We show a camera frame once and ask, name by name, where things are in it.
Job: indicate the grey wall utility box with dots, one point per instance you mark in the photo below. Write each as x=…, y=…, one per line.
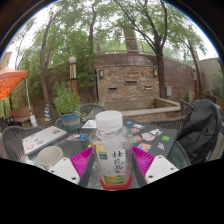
x=168, y=91

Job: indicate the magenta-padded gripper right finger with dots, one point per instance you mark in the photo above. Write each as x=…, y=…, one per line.
x=160, y=168

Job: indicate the white printed booklet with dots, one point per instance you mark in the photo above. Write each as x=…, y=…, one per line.
x=89, y=124

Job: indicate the forked dark-trunk tree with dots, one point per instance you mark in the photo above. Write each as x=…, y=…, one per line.
x=161, y=73

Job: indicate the black sticker-covered laptop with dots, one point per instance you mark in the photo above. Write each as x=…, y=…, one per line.
x=156, y=136

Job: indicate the wooden bench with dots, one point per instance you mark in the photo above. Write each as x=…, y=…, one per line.
x=21, y=115

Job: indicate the white ribbed mug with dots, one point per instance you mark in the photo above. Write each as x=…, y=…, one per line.
x=50, y=156

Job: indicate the leaning thin-trunk tree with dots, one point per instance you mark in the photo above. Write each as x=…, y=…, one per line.
x=45, y=80

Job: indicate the silver sticker-covered laptop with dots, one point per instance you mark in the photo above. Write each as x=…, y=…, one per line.
x=41, y=140

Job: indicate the blue and yellow striped bollard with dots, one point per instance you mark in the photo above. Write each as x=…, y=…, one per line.
x=48, y=113

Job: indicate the small colourful card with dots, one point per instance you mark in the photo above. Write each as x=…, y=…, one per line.
x=77, y=137

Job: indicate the globe-topped wooden lamp post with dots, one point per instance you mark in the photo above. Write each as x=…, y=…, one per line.
x=195, y=83
x=73, y=76

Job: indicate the black backpack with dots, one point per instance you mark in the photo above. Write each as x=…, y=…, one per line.
x=200, y=130

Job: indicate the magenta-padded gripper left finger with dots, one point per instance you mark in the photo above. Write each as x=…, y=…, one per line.
x=63, y=168

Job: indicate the clear white-capped drink bottle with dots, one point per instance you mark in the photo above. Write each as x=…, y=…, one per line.
x=111, y=146

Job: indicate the orange patio umbrella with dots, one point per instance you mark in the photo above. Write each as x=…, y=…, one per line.
x=11, y=80

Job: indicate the green plant in blue pot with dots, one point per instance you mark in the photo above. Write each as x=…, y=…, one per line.
x=68, y=101

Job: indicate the black wall lantern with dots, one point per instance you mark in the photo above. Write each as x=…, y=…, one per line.
x=155, y=72
x=101, y=73

